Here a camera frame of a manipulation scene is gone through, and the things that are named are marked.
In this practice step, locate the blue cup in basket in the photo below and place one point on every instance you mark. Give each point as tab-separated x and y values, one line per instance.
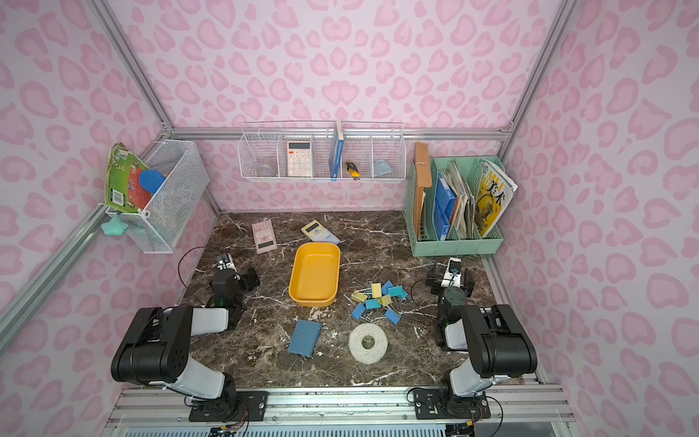
381	168

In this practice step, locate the mint star hook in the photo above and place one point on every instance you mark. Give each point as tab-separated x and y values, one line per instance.
114	227

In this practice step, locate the green snack package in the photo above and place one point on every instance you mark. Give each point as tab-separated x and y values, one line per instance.
124	192

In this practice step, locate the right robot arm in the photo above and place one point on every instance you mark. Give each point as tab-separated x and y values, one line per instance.
498	347

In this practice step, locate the yellow black small toy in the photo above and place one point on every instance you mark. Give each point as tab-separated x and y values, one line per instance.
353	170

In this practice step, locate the blue notebook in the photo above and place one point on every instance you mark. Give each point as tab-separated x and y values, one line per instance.
304	338

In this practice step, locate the green desk file organizer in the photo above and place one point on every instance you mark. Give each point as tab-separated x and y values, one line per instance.
464	237

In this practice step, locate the white orange calculator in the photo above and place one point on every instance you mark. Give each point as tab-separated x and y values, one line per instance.
299	159

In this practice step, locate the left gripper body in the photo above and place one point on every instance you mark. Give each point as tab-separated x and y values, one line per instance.
232	279

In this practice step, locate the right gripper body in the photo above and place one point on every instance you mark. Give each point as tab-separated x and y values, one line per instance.
450	279

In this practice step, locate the yellow blue calculator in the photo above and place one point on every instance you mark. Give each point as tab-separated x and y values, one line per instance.
318	233

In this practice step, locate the blue round disc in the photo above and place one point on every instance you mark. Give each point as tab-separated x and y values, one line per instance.
151	180

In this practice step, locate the blue folder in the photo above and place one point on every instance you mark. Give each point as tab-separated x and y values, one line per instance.
445	203

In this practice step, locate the clear cup in basket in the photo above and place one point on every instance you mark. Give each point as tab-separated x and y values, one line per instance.
267	168

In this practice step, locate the white mesh side basket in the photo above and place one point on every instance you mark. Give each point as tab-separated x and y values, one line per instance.
158	228

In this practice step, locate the yellow magazine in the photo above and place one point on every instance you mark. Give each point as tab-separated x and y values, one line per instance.
495	193

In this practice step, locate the white tape roll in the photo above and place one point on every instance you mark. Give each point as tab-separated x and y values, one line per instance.
368	343

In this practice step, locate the yellow binder clip top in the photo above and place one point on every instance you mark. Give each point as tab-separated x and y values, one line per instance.
376	291

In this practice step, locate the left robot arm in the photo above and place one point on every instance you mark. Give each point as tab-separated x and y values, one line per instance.
155	350

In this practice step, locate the blue binder clip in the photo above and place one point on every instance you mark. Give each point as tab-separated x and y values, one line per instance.
393	316
386	287
359	311

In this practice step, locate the yellow plastic storage box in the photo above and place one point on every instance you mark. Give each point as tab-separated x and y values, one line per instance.
315	275

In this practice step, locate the brown folder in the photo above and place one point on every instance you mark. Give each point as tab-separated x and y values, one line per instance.
422	167

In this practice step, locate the pink calculator on table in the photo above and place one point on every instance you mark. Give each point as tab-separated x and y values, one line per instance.
264	236

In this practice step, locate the white wire wall basket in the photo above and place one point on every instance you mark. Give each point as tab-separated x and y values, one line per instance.
365	142

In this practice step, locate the blue binder clip top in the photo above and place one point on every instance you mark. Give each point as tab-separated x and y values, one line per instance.
386	287

